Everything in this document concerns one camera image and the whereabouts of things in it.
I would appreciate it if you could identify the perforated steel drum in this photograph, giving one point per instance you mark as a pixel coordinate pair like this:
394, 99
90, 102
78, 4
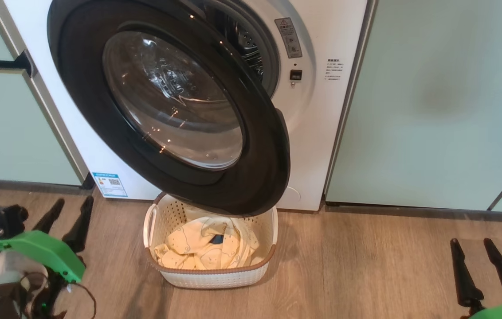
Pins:
246, 40

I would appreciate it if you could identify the grey rubber door gasket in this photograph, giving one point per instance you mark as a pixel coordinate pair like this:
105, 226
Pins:
274, 66

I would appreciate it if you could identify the black door lock socket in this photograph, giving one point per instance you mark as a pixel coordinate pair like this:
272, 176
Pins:
296, 75

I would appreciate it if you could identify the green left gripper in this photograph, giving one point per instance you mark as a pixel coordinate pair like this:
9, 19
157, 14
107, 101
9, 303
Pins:
42, 250

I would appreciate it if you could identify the small printed text sticker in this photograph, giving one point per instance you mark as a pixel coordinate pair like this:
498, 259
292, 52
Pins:
334, 69

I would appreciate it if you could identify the blue energy label sticker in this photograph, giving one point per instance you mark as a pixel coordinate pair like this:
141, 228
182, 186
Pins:
109, 184

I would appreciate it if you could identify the grey warning sticker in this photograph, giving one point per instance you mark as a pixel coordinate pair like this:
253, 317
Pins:
288, 37

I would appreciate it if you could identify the dark washing machine door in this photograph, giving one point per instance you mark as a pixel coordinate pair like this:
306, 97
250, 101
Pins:
260, 177

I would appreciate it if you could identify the cream printed garment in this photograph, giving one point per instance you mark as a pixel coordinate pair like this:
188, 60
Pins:
189, 248

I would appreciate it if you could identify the white perforated laundry basket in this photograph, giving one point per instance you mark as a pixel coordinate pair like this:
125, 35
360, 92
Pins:
215, 277

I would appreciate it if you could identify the white washing machine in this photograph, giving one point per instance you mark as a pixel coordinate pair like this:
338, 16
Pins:
322, 133

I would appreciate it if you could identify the white round filter cover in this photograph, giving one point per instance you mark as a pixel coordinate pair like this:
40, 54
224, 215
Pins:
295, 195

